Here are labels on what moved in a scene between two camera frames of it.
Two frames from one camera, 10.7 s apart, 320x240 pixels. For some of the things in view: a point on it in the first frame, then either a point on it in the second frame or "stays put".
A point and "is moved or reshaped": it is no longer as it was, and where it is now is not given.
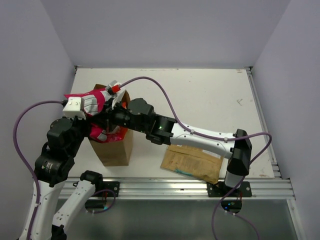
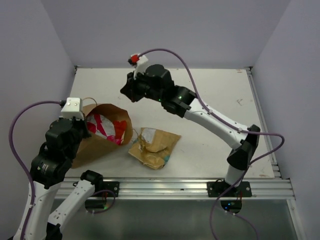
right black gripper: [105, 118] → [129, 90]
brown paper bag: [116, 153] → [110, 127]
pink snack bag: [93, 102] is moved or reshaped
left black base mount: [109, 185] stays put
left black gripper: [86, 123] stays put
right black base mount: [220, 190] stays put
